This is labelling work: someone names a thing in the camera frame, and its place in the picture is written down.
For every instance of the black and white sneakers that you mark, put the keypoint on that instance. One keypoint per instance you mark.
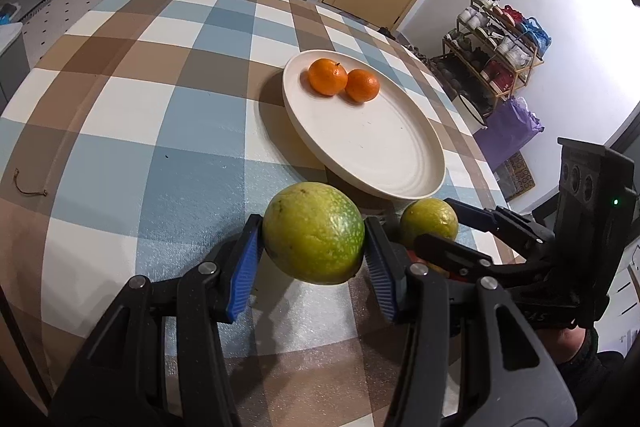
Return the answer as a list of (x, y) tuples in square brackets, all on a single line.
[(387, 32)]

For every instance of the purple plastic bag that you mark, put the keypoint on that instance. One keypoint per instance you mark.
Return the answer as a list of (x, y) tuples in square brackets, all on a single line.
[(507, 132)]

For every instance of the patterned doormat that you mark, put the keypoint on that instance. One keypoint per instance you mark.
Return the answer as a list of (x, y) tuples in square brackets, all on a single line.
[(517, 174)]

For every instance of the small orange mandarin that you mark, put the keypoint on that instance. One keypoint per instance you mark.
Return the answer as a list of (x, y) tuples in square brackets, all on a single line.
[(363, 86)]

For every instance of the blue bag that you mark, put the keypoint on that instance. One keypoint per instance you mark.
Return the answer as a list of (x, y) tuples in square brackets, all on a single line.
[(537, 33)]

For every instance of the white round plate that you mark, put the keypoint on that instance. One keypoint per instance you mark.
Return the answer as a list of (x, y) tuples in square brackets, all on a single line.
[(370, 142)]

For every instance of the small yellow-green guava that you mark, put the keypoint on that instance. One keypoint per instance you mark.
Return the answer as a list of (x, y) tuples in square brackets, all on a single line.
[(425, 219)]

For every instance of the round white basin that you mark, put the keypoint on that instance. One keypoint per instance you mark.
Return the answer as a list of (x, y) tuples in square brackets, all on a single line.
[(469, 111)]

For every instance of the orange mandarin with stem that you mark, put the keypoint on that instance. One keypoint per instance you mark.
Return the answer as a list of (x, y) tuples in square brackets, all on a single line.
[(327, 77)]

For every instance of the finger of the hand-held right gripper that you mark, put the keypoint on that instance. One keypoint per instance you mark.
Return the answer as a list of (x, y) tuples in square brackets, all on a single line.
[(510, 224), (460, 254)]

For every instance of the large green guava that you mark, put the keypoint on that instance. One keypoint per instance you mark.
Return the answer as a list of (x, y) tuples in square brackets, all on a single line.
[(312, 232)]

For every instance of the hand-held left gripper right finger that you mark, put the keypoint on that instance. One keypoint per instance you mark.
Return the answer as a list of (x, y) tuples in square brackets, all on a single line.
[(380, 272)]

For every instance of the checked blue brown tablecloth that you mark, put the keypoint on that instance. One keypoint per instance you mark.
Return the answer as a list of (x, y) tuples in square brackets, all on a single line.
[(150, 57)]

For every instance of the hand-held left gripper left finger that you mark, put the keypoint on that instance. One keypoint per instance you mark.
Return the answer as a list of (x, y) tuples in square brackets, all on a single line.
[(245, 267)]

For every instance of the white dotted floor mat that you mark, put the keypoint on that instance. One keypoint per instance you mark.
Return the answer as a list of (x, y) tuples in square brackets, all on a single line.
[(55, 12)]

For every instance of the person's right forearm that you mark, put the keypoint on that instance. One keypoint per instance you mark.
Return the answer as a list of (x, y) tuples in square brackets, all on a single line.
[(570, 343)]

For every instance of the wooden shoe rack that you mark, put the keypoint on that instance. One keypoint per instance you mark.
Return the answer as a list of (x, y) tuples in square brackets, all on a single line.
[(520, 79)]

